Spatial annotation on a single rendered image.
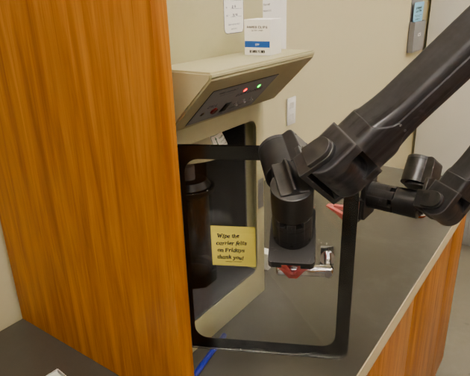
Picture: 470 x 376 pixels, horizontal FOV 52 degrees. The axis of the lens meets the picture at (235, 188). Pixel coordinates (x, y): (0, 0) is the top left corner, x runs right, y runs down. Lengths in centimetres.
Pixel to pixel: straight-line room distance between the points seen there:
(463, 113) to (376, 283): 264
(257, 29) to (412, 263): 78
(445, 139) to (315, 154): 328
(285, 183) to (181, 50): 30
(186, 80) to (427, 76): 32
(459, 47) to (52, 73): 57
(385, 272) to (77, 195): 80
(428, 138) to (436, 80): 327
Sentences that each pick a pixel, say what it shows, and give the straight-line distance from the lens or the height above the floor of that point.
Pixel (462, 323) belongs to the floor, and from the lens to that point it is 285.
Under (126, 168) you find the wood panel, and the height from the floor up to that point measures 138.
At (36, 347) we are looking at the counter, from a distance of 114.
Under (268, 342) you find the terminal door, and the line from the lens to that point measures 93.
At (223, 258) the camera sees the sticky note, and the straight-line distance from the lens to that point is 84.
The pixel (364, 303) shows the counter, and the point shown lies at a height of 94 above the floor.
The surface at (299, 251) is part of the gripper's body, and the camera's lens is 69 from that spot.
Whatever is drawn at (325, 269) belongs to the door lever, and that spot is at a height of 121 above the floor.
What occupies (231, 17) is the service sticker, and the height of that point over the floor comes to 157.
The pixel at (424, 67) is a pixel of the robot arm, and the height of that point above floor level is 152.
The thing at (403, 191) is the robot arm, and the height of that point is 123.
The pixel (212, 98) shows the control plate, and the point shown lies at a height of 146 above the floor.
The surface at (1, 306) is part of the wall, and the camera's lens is 123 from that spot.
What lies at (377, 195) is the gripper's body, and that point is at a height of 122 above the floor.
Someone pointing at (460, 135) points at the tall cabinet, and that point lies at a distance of 382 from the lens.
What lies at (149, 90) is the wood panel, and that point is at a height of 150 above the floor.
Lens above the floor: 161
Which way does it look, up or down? 22 degrees down
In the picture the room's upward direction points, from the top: 2 degrees counter-clockwise
